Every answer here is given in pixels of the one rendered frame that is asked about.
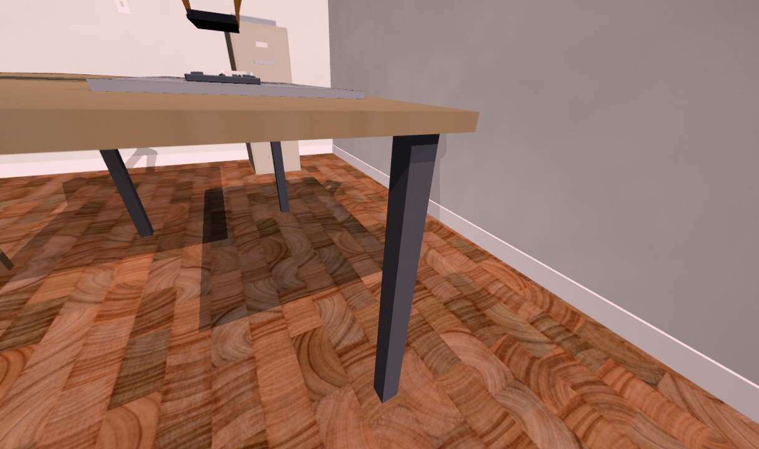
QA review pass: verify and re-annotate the white well plate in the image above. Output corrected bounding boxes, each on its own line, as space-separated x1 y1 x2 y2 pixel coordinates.
221 70 253 76

